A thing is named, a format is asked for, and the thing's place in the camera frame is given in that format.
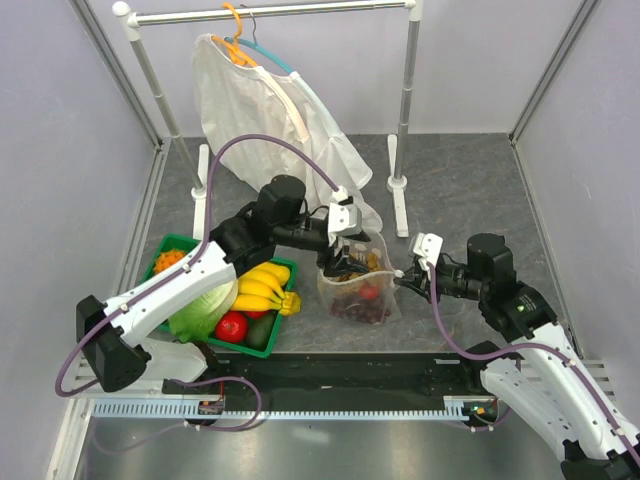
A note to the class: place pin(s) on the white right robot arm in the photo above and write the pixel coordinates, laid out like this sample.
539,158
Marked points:
538,373

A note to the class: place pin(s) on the clear dotted zip top bag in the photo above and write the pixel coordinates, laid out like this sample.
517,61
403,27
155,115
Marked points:
330,288

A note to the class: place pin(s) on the purple grape bunch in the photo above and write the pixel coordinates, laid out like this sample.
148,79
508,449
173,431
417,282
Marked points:
369,311

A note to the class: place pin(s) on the yellow banana bunch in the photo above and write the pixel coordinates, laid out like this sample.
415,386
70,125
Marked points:
263,289

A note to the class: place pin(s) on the grey slotted cable duct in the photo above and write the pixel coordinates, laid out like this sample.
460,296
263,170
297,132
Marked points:
192,409

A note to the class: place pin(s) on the dark green avocado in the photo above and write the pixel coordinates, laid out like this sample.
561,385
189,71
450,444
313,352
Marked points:
259,332

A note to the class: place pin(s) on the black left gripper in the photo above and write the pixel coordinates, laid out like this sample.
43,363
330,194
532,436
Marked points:
337,266

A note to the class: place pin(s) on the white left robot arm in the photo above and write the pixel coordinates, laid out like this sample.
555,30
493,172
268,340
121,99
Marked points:
110,333

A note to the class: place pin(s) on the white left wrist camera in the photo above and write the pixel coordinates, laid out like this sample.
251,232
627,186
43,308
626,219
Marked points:
344,217

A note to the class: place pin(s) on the green plastic basket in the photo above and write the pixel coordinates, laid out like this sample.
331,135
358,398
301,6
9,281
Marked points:
187,244

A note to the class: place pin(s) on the green lettuce head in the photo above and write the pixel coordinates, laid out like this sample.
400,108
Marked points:
197,320

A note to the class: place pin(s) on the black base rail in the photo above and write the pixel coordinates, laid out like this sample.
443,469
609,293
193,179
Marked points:
344,381

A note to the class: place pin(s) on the red yellow mango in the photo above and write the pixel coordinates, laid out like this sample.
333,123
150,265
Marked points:
368,292

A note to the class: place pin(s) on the orange clothes hanger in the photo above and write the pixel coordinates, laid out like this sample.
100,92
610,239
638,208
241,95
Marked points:
234,52

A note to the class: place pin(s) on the orange spiky fruit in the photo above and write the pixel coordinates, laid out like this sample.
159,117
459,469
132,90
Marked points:
167,259

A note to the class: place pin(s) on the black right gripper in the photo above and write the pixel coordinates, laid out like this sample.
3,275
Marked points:
417,280

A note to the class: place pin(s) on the silver clothes rack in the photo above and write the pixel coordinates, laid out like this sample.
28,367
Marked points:
131,22

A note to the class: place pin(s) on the teal clothes hanger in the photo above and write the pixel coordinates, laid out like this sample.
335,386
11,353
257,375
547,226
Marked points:
267,54

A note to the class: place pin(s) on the brown longan bunch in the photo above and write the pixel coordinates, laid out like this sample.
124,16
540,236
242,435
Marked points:
369,259

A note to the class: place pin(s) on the red tomato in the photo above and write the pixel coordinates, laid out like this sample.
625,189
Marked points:
232,328

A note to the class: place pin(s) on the white hanging shirt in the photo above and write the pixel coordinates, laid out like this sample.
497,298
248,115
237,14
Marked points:
234,100

